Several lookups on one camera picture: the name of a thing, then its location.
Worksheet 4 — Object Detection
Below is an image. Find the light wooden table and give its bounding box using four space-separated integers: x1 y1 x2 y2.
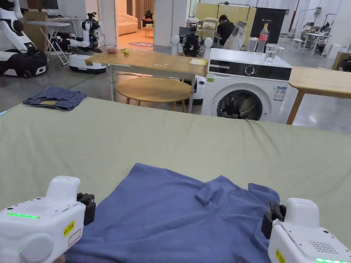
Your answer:
286 66 351 125

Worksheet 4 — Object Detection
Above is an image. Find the white folding table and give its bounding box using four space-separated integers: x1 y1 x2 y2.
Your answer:
26 16 79 66

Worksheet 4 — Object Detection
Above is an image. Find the white and black humanoid robot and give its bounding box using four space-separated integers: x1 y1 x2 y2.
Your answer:
171 24 214 107

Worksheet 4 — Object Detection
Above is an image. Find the white desk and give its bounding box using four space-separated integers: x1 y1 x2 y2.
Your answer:
300 23 334 58

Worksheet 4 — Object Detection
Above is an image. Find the white washing machine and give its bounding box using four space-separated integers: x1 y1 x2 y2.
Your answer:
201 48 293 124

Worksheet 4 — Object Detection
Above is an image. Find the clothes rack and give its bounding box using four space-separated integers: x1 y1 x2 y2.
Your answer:
217 1 254 50

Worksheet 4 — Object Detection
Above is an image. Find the white sofa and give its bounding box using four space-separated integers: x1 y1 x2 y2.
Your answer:
118 15 139 37

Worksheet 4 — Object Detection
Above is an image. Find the cardboard carton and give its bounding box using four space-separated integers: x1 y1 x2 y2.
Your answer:
23 10 49 54

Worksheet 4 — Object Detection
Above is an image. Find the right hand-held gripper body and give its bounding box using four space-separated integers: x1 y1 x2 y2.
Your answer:
261 198 351 263

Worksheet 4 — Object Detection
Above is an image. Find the blue shirt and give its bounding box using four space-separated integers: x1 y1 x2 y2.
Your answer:
64 163 281 263

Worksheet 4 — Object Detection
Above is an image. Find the white wheeled robot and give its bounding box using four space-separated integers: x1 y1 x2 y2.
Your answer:
0 0 49 79

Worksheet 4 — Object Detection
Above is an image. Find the white robot with black arms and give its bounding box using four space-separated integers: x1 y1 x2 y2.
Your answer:
53 12 107 75

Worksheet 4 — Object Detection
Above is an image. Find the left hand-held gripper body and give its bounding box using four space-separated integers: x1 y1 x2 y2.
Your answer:
0 176 96 263

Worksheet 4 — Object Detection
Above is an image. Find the rectangular wooden table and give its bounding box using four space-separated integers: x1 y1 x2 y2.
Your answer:
84 50 209 113

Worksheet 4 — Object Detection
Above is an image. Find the bed with pale green sheet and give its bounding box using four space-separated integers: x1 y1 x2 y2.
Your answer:
0 96 351 263

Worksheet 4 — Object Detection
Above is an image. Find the round wooden low table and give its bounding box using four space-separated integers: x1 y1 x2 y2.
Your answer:
115 78 192 113

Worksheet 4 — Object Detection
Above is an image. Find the folded denim garment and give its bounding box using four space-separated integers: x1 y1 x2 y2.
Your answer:
22 86 87 112

